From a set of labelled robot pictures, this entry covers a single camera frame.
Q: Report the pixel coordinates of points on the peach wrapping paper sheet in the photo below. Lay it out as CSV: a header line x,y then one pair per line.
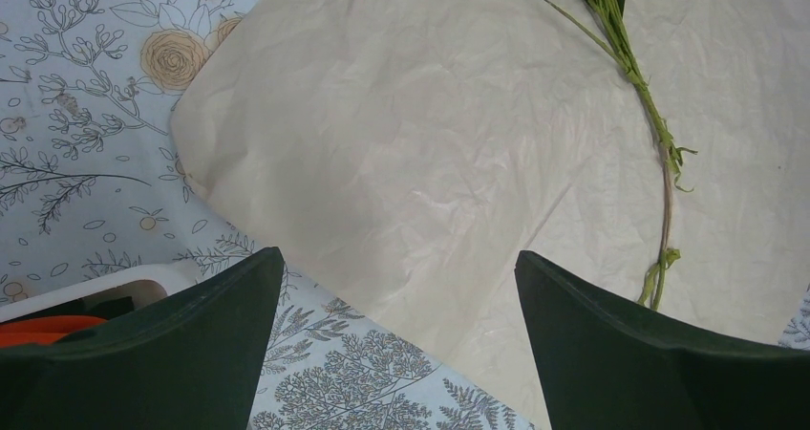
x,y
402,153

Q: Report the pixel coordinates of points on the floral patterned table mat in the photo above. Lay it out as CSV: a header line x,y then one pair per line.
x,y
92,183

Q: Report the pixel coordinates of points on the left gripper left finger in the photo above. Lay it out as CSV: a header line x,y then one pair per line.
x,y
189,361

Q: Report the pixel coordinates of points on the white plastic basket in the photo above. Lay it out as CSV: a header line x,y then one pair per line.
x,y
145,284

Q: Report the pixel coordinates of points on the orange cloth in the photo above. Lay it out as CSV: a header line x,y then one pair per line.
x,y
45,330

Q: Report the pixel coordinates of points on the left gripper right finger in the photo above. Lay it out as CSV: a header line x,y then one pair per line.
x,y
605,362

